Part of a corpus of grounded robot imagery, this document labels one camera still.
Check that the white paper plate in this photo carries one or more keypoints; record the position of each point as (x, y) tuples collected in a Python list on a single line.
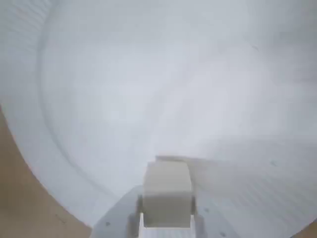
[(148, 74)]

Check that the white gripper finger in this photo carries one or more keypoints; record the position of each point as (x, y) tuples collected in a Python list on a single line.
[(116, 215), (208, 223)]

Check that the white cube block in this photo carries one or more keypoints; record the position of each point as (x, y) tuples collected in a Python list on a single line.
[(168, 198)]

